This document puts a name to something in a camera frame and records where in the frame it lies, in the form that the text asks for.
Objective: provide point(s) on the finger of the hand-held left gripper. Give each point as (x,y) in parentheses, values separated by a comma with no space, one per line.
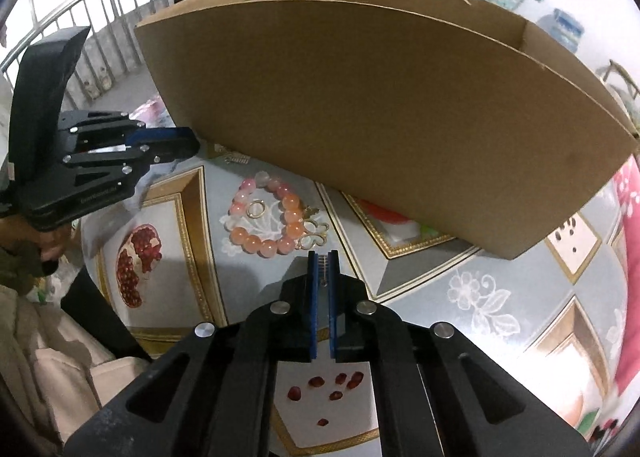
(115,172)
(165,137)

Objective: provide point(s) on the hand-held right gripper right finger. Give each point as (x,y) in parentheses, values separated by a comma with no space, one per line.
(334,307)

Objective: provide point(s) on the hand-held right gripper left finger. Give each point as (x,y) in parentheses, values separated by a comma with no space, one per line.
(313,307)

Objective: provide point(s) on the gold curly ornament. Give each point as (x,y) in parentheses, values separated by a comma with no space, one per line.
(314,236)

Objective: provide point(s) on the brown cardboard box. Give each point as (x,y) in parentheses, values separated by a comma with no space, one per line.
(375,112)

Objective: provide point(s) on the person's left forearm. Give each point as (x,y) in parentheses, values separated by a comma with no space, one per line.
(20,269)

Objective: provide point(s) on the person's left hand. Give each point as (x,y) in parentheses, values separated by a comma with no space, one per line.
(55,239)

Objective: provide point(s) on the pair of white shoes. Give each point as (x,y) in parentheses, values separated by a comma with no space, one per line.
(97,84)

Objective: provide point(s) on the small sparkly ornament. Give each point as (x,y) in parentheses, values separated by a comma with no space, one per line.
(232,157)

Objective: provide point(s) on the fruit print tablecloth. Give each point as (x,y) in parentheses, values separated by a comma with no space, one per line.
(450,337)

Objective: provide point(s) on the person's beige pants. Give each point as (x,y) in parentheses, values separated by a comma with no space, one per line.
(65,362)

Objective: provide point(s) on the pink floral blanket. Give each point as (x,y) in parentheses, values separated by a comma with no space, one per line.
(627,237)

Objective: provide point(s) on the blue water jug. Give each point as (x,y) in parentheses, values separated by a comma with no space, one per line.
(562,29)

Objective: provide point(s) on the wooden chair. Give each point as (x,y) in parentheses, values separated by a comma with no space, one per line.
(620,82)

